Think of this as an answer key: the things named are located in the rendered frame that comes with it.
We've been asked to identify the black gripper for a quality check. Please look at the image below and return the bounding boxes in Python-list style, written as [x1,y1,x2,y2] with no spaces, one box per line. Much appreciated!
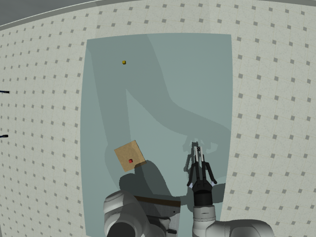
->
[187,147,217,206]

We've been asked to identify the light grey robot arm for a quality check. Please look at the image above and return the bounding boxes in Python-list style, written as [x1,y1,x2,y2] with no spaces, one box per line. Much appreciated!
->
[103,190,275,237]

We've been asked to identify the tan mat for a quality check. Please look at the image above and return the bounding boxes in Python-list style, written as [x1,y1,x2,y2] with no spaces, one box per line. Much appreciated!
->
[114,140,146,172]

